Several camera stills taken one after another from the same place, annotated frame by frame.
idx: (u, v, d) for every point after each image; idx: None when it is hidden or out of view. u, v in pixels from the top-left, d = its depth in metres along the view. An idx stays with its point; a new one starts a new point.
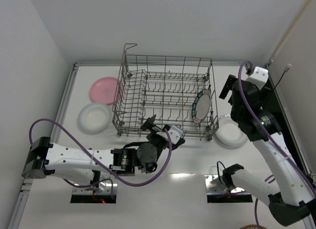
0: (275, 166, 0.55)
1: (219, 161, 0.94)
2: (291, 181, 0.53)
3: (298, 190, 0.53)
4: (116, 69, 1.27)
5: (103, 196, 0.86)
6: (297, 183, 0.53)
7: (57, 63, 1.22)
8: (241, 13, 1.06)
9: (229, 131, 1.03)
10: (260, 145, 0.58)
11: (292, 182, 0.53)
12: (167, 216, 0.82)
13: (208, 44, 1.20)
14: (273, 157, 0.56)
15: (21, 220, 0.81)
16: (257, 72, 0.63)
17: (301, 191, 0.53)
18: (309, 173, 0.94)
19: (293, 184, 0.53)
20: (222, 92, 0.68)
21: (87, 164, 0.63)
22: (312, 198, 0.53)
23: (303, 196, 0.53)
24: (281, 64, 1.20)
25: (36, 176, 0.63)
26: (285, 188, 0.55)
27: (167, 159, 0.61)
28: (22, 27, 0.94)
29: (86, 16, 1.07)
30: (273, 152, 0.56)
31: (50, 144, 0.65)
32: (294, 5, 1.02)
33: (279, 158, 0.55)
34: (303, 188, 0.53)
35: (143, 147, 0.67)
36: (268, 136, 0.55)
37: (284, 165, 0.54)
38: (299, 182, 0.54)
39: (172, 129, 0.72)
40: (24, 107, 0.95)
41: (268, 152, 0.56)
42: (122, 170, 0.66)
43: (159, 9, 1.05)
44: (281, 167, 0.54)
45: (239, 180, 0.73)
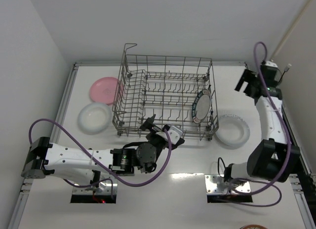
0: (264, 113, 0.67)
1: (221, 158, 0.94)
2: (270, 124, 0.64)
3: (275, 132, 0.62)
4: (116, 69, 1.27)
5: (103, 195, 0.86)
6: (276, 128, 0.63)
7: (57, 63, 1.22)
8: (241, 13, 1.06)
9: (229, 130, 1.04)
10: (260, 103, 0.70)
11: (270, 125, 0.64)
12: (167, 216, 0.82)
13: (208, 44, 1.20)
14: (264, 108, 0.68)
15: (21, 220, 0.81)
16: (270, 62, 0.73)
17: (277, 134, 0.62)
18: (309, 173, 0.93)
19: (271, 127, 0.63)
20: (238, 84, 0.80)
21: (87, 163, 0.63)
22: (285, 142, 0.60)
23: (278, 137, 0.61)
24: (282, 64, 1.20)
25: (36, 176, 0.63)
26: (264, 132, 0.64)
27: (167, 159, 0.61)
28: (22, 27, 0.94)
29: (86, 16, 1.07)
30: (266, 104, 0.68)
31: (50, 143, 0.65)
32: (294, 5, 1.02)
33: (269, 108, 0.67)
34: (279, 133, 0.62)
35: (142, 147, 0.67)
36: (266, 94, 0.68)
37: (270, 113, 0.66)
38: (278, 128, 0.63)
39: (171, 129, 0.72)
40: (24, 107, 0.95)
41: (263, 105, 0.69)
42: (122, 170, 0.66)
43: (159, 9, 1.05)
44: (267, 113, 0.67)
45: (237, 176, 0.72)
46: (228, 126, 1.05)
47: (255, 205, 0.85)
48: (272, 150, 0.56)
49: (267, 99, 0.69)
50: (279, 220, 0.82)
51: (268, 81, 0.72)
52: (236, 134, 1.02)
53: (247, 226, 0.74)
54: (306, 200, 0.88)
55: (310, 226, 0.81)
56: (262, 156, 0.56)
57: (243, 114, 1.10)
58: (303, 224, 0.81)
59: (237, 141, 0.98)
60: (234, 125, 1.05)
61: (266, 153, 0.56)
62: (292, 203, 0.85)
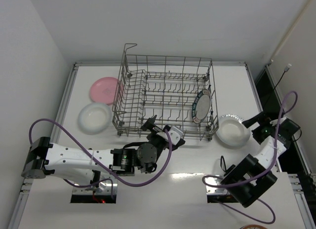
0: (264, 144, 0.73)
1: (223, 156, 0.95)
2: (263, 151, 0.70)
3: (262, 158, 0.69)
4: (116, 69, 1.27)
5: (103, 196, 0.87)
6: (266, 157, 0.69)
7: (57, 63, 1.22)
8: (241, 13, 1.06)
9: (229, 129, 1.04)
10: (265, 140, 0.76)
11: (263, 152, 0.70)
12: (167, 216, 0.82)
13: (208, 44, 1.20)
14: (266, 142, 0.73)
15: (21, 220, 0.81)
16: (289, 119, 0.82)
17: (263, 160, 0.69)
18: (309, 173, 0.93)
19: (262, 153, 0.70)
20: (251, 120, 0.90)
21: (87, 163, 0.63)
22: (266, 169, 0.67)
23: (263, 164, 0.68)
24: (282, 64, 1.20)
25: (36, 176, 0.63)
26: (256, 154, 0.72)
27: (167, 160, 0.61)
28: (22, 27, 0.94)
29: (86, 17, 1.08)
30: (269, 140, 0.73)
31: (50, 144, 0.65)
32: (294, 6, 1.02)
33: (271, 143, 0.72)
34: (266, 161, 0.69)
35: (143, 147, 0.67)
36: (274, 136, 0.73)
37: (269, 146, 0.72)
38: (267, 158, 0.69)
39: (172, 130, 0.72)
40: (25, 107, 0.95)
41: (267, 141, 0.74)
42: (122, 170, 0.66)
43: (159, 10, 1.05)
44: (264, 148, 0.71)
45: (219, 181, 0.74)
46: (228, 126, 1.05)
47: (255, 205, 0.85)
48: (252, 164, 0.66)
49: (273, 139, 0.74)
50: (279, 220, 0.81)
51: (286, 133, 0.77)
52: (237, 135, 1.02)
53: (247, 226, 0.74)
54: (306, 201, 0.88)
55: (310, 226, 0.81)
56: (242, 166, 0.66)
57: (243, 114, 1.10)
58: (303, 224, 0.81)
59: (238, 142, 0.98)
60: (235, 124, 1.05)
61: (245, 165, 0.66)
62: (292, 202, 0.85)
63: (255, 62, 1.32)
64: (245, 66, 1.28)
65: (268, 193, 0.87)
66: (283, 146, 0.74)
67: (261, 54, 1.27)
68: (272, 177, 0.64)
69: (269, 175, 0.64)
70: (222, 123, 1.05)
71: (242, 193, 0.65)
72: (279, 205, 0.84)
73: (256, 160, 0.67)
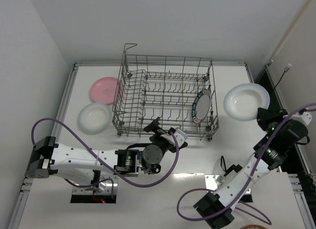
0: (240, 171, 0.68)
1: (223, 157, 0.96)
2: (236, 179, 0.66)
3: (226, 193, 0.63)
4: (116, 68, 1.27)
5: (102, 196, 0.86)
6: (232, 191, 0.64)
7: (57, 63, 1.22)
8: (240, 13, 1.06)
9: (243, 105, 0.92)
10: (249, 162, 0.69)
11: (229, 185, 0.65)
12: (168, 216, 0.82)
13: (207, 44, 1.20)
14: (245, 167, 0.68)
15: (21, 220, 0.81)
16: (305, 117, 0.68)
17: (231, 190, 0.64)
18: (309, 173, 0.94)
19: (231, 183, 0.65)
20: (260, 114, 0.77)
21: (92, 164, 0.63)
22: (232, 201, 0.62)
23: (223, 199, 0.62)
24: (282, 65, 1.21)
25: (39, 176, 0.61)
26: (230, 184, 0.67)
27: (175, 161, 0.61)
28: (22, 26, 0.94)
29: (87, 17, 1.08)
30: (247, 166, 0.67)
31: (56, 143, 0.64)
32: (294, 6, 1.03)
33: (247, 171, 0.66)
34: (230, 194, 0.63)
35: (149, 148, 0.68)
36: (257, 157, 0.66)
37: (253, 158, 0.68)
38: (233, 193, 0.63)
39: (177, 132, 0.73)
40: (25, 107, 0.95)
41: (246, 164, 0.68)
42: (126, 170, 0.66)
43: (159, 10, 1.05)
44: (239, 179, 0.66)
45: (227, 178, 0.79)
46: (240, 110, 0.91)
47: (256, 205, 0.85)
48: (214, 200, 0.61)
49: (254, 162, 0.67)
50: (280, 220, 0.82)
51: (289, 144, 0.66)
52: (251, 101, 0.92)
53: (247, 226, 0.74)
54: (306, 201, 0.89)
55: (310, 226, 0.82)
56: (206, 198, 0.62)
57: None
58: (303, 224, 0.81)
59: (251, 89, 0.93)
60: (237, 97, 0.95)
61: (208, 198, 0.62)
62: (292, 202, 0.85)
63: (254, 62, 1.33)
64: (245, 66, 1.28)
65: (267, 192, 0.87)
66: (266, 168, 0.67)
67: (261, 54, 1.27)
68: (230, 215, 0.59)
69: (226, 213, 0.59)
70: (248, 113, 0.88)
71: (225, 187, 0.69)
72: (279, 206, 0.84)
73: (232, 182, 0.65)
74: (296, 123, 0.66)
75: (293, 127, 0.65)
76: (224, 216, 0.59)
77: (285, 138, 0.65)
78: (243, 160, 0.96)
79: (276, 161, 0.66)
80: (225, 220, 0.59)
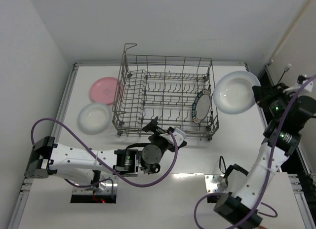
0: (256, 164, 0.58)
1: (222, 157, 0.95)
2: (253, 176, 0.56)
3: (247, 193, 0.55)
4: (116, 68, 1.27)
5: (103, 196, 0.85)
6: (253, 190, 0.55)
7: (57, 63, 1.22)
8: (240, 13, 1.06)
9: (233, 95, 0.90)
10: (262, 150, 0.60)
11: (248, 184, 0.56)
12: (168, 216, 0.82)
13: (207, 44, 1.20)
14: (260, 159, 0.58)
15: (21, 220, 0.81)
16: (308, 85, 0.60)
17: (251, 189, 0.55)
18: (309, 173, 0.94)
19: (250, 182, 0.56)
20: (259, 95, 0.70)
21: (91, 164, 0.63)
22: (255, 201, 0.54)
23: (246, 201, 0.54)
24: (282, 65, 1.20)
25: (38, 176, 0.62)
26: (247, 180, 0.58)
27: (174, 160, 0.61)
28: (22, 26, 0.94)
29: (87, 17, 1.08)
30: (262, 158, 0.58)
31: (55, 143, 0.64)
32: (294, 6, 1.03)
33: (264, 164, 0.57)
34: (252, 194, 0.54)
35: (148, 148, 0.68)
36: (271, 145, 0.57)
37: (267, 147, 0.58)
38: (255, 191, 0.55)
39: (176, 132, 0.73)
40: (25, 107, 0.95)
41: (261, 154, 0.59)
42: (126, 170, 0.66)
43: (159, 11, 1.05)
44: (256, 173, 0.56)
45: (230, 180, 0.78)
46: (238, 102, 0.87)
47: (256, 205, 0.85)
48: (237, 204, 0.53)
49: (269, 151, 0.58)
50: (280, 220, 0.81)
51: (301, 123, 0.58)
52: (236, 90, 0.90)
53: None
54: (306, 201, 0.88)
55: (310, 226, 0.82)
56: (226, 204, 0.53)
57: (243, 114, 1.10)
58: (303, 224, 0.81)
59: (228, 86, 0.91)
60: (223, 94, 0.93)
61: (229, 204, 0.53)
62: (293, 203, 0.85)
63: (254, 62, 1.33)
64: (245, 66, 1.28)
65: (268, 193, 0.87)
66: (284, 155, 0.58)
67: (261, 54, 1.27)
68: (257, 217, 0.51)
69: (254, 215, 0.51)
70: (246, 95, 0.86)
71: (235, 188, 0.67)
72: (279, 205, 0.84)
73: (250, 179, 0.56)
74: (303, 97, 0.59)
75: (303, 104, 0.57)
76: (253, 220, 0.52)
77: (296, 118, 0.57)
78: (243, 160, 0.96)
79: (292, 144, 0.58)
80: (254, 224, 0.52)
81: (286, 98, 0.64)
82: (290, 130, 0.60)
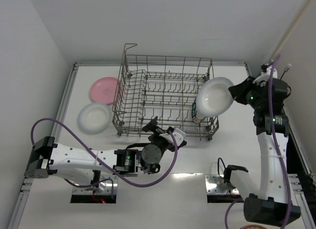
0: (265, 156, 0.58)
1: (221, 158, 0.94)
2: (271, 171, 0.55)
3: (275, 188, 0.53)
4: (116, 68, 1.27)
5: (103, 196, 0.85)
6: (278, 182, 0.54)
7: (57, 63, 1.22)
8: (240, 13, 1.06)
9: (214, 99, 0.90)
10: (262, 139, 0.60)
11: (271, 179, 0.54)
12: (168, 216, 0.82)
13: (207, 44, 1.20)
14: (266, 149, 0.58)
15: (21, 220, 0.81)
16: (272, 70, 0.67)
17: (276, 184, 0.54)
18: (309, 173, 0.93)
19: (272, 178, 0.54)
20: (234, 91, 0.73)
21: (91, 164, 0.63)
22: (284, 193, 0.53)
23: (277, 196, 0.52)
24: (282, 65, 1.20)
25: (38, 176, 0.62)
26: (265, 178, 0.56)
27: (174, 160, 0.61)
28: (22, 26, 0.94)
29: (87, 17, 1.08)
30: (269, 147, 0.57)
31: (55, 143, 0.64)
32: (294, 6, 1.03)
33: (273, 153, 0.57)
34: (280, 188, 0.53)
35: (148, 148, 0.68)
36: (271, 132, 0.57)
37: (267, 135, 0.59)
38: (280, 183, 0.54)
39: (176, 131, 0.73)
40: (25, 107, 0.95)
41: (265, 145, 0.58)
42: (126, 170, 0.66)
43: (159, 10, 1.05)
44: (272, 166, 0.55)
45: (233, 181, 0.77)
46: (220, 105, 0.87)
47: None
48: (272, 207, 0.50)
49: (271, 138, 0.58)
50: None
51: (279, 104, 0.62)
52: (217, 95, 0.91)
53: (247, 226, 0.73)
54: (306, 200, 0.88)
55: (310, 226, 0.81)
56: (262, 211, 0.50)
57: (243, 114, 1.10)
58: (303, 224, 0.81)
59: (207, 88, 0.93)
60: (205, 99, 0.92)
61: (265, 210, 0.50)
62: None
63: (254, 62, 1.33)
64: (245, 66, 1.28)
65: None
66: (284, 136, 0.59)
67: (261, 54, 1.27)
68: (296, 209, 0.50)
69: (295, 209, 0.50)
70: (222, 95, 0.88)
71: (238, 173, 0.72)
72: None
73: (271, 174, 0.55)
74: (275, 78, 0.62)
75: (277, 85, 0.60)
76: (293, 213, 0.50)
77: (279, 97, 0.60)
78: (243, 160, 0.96)
79: (285, 125, 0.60)
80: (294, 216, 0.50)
81: (257, 87, 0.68)
82: (277, 112, 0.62)
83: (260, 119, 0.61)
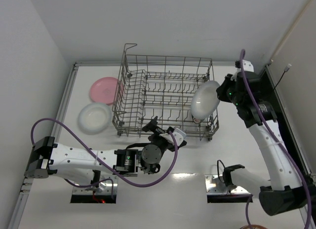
0: (263, 147, 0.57)
1: (220, 161, 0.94)
2: (277, 160, 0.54)
3: (287, 175, 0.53)
4: (116, 68, 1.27)
5: (103, 196, 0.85)
6: (287, 169, 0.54)
7: (57, 63, 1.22)
8: (240, 13, 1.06)
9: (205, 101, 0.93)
10: (255, 131, 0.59)
11: (280, 168, 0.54)
12: (168, 216, 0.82)
13: (207, 44, 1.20)
14: (264, 140, 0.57)
15: (21, 220, 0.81)
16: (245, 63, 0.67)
17: (287, 171, 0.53)
18: (309, 173, 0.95)
19: (281, 167, 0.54)
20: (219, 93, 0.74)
21: (91, 164, 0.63)
22: (296, 177, 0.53)
23: (291, 182, 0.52)
24: (282, 65, 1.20)
25: (38, 176, 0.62)
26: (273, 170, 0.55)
27: (174, 160, 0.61)
28: (22, 27, 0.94)
29: (87, 17, 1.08)
30: (265, 136, 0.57)
31: (55, 143, 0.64)
32: (294, 6, 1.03)
33: (271, 141, 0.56)
34: (291, 174, 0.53)
35: (148, 148, 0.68)
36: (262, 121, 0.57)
37: (259, 126, 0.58)
38: (289, 169, 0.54)
39: (176, 131, 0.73)
40: (24, 107, 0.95)
41: (261, 136, 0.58)
42: (126, 170, 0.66)
43: (159, 10, 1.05)
44: (275, 154, 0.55)
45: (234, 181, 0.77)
46: (209, 106, 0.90)
47: (256, 205, 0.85)
48: (292, 194, 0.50)
49: (264, 127, 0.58)
50: (280, 220, 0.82)
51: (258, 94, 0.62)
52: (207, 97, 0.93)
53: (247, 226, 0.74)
54: None
55: None
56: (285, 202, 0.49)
57: None
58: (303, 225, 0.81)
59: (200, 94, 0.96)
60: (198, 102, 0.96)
61: (288, 200, 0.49)
62: None
63: (254, 62, 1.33)
64: None
65: None
66: (273, 122, 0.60)
67: (261, 54, 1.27)
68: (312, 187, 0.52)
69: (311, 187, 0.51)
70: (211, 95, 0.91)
71: (238, 172, 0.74)
72: None
73: (278, 164, 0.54)
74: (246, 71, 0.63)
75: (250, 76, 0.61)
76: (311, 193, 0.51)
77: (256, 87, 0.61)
78: (243, 160, 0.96)
79: (270, 111, 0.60)
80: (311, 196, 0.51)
81: (234, 83, 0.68)
82: (259, 100, 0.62)
83: (247, 112, 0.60)
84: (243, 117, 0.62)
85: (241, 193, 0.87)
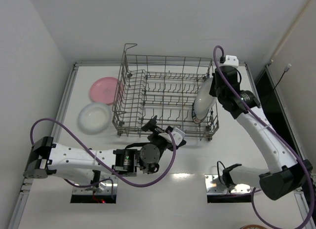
0: (254, 133, 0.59)
1: (219, 161, 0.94)
2: (269, 142, 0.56)
3: (281, 156, 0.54)
4: (116, 68, 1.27)
5: (102, 196, 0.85)
6: (280, 149, 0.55)
7: (57, 63, 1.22)
8: (240, 13, 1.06)
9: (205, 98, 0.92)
10: (243, 120, 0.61)
11: (273, 150, 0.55)
12: (168, 216, 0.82)
13: (207, 44, 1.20)
14: (253, 127, 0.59)
15: (22, 220, 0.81)
16: (229, 59, 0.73)
17: (280, 151, 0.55)
18: None
19: (274, 148, 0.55)
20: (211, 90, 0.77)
21: (90, 164, 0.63)
22: (291, 155, 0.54)
23: (286, 162, 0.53)
24: (282, 64, 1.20)
25: (37, 176, 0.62)
26: (267, 154, 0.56)
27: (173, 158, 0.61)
28: (22, 27, 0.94)
29: (87, 17, 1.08)
30: (254, 123, 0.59)
31: (53, 143, 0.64)
32: (294, 6, 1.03)
33: (259, 126, 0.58)
34: (285, 154, 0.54)
35: (146, 147, 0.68)
36: (247, 108, 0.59)
37: (245, 114, 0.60)
38: (282, 148, 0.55)
39: (175, 130, 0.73)
40: (24, 107, 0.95)
41: (250, 124, 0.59)
42: (125, 170, 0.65)
43: (159, 10, 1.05)
44: (265, 138, 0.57)
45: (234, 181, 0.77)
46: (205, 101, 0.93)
47: (256, 205, 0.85)
48: (289, 173, 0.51)
49: (250, 114, 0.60)
50: (280, 220, 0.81)
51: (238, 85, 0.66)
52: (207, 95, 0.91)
53: (247, 226, 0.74)
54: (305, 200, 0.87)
55: (310, 226, 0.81)
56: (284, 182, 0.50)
57: None
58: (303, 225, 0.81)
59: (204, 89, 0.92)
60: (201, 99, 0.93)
61: (286, 180, 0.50)
62: (292, 203, 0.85)
63: (255, 62, 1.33)
64: (245, 66, 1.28)
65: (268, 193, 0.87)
66: (258, 108, 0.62)
67: (261, 54, 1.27)
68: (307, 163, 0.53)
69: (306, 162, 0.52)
70: (204, 89, 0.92)
71: (237, 172, 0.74)
72: (279, 207, 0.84)
73: (271, 146, 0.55)
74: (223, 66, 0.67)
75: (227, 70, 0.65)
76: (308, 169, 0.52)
77: (233, 78, 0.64)
78: (243, 160, 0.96)
79: (253, 99, 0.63)
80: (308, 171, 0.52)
81: None
82: (241, 91, 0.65)
83: (231, 104, 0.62)
84: (229, 110, 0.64)
85: (241, 193, 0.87)
